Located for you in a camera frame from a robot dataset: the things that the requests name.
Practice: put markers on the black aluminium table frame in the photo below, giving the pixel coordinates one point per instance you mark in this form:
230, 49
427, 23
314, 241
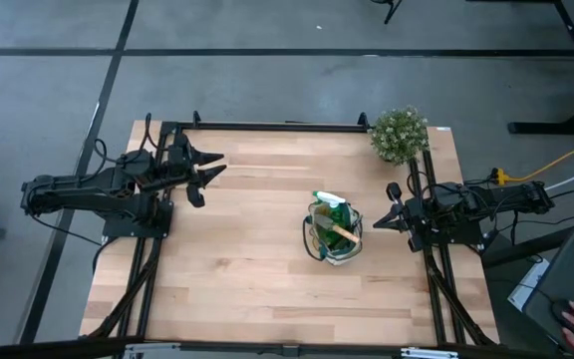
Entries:
292, 126

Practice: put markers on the white paper sheet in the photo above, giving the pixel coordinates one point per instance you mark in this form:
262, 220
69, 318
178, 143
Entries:
528, 289

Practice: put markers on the green spray bottle white head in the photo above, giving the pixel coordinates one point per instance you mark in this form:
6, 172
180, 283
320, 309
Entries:
328, 197

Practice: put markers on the silver aluminium bracket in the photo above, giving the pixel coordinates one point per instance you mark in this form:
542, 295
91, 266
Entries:
150, 350
429, 353

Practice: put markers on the dark grey desk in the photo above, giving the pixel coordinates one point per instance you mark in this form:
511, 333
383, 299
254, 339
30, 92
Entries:
566, 269

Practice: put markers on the black computer mouse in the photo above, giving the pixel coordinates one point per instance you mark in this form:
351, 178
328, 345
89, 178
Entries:
562, 313

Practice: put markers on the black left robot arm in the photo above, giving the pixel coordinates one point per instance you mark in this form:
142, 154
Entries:
83, 199

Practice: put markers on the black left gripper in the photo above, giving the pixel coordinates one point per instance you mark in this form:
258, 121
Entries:
180, 164

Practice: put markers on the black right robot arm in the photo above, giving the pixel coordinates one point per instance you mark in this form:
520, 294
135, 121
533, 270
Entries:
516, 197

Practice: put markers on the beige green gardening bag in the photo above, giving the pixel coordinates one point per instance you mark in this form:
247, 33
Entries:
339, 256

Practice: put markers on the potted plant black pot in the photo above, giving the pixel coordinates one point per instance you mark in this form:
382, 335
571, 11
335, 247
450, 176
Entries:
399, 134

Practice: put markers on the black stand leg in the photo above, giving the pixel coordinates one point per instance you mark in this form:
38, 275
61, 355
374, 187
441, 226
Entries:
391, 12

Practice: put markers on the black desk leg frame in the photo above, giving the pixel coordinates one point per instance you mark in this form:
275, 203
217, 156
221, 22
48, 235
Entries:
556, 128

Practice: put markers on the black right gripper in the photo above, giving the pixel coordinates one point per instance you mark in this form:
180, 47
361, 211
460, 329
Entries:
416, 219

